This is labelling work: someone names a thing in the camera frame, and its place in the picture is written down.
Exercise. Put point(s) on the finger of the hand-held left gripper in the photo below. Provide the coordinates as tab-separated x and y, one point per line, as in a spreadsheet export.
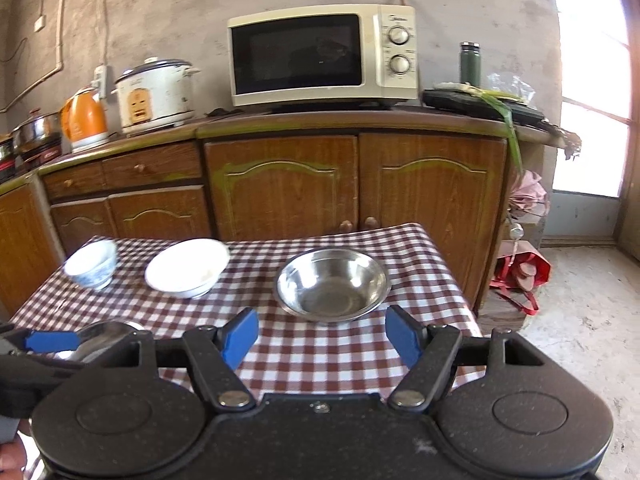
30	366
50	341

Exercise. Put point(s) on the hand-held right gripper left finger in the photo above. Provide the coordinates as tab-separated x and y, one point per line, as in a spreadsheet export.
241	337

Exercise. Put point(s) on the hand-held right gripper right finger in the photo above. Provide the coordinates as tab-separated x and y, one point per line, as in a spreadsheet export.
404	335

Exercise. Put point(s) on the small steel plate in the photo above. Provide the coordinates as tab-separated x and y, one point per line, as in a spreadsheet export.
107	332

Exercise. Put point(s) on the wide white ceramic bowl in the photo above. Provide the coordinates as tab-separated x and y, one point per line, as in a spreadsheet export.
187	270

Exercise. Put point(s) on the blue patterned white bowl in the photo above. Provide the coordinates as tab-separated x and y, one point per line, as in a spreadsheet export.
92	265

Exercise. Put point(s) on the deep steel bowl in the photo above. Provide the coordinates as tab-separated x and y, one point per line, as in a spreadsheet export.
332	285

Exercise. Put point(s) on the red checkered tablecloth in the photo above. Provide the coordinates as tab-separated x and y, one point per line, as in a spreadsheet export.
310	350

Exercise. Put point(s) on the wooden corner cabinet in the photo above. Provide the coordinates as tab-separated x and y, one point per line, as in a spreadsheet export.
25	240

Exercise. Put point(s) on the red bag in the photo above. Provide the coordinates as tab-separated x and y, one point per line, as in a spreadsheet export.
525	270

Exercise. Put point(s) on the wooden double door cabinet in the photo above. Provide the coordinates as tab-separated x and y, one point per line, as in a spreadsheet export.
360	185

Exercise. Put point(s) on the wooden drawer cabinet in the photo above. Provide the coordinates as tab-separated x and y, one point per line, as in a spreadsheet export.
130	190

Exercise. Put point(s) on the red black induction cooker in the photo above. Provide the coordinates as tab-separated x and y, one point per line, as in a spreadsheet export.
6	170
40	156

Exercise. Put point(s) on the pink cloth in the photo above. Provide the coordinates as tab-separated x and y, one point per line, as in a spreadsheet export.
530	195

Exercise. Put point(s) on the lidded steel pot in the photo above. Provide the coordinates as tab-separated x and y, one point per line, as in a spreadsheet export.
35	132

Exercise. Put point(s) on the orange electric kettle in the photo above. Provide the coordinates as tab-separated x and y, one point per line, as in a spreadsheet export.
85	117

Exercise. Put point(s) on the dark cloth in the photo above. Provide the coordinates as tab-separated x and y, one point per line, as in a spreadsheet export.
220	111

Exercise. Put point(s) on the green onion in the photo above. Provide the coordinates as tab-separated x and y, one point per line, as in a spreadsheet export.
505	115

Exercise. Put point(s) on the white rice cooker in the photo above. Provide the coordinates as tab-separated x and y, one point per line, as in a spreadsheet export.
152	95

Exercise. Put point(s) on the white power strip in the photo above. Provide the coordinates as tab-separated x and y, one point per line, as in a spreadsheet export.
101	82

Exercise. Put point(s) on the clear plastic bag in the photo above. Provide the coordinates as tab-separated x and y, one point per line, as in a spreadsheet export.
510	85

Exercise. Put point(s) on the green thermos bottle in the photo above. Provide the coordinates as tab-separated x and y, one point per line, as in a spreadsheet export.
470	65

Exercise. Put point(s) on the cream microwave oven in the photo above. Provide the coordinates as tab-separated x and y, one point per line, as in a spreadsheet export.
320	57

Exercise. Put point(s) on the bright window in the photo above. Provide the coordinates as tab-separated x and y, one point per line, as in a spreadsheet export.
590	85

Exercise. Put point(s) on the white wall socket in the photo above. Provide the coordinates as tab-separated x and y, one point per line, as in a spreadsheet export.
40	22

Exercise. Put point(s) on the white wall pipe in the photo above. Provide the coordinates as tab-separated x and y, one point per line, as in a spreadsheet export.
62	10

